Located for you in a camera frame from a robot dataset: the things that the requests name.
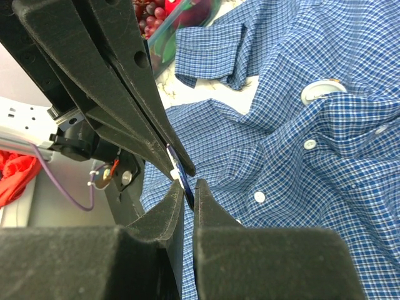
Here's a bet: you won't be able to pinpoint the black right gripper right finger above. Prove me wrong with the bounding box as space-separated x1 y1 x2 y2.
193 179 246 238

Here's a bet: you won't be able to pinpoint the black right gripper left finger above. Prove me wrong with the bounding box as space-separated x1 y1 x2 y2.
126 180 184 247

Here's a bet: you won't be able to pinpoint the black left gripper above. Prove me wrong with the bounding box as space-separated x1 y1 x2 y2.
1 1 196 192

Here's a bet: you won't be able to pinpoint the round blue brooch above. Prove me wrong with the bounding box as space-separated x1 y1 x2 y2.
166 144 194 211

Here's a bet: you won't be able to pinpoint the blue checked shirt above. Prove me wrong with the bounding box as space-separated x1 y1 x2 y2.
140 0 400 300

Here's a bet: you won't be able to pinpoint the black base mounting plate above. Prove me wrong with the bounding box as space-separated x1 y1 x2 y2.
105 153 144 226

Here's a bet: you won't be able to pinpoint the dark purple grapes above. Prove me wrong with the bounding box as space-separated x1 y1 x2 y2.
131 0 167 39

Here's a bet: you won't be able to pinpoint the teal plastic fruit basket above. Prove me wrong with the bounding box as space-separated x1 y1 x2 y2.
147 8 220 78

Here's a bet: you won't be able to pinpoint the red apple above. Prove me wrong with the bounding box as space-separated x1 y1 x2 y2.
166 0 221 29

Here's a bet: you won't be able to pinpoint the red cloth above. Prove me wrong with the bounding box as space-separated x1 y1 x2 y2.
1 150 42 208

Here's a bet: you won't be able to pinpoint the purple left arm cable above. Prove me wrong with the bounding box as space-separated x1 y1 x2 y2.
31 143 110 212

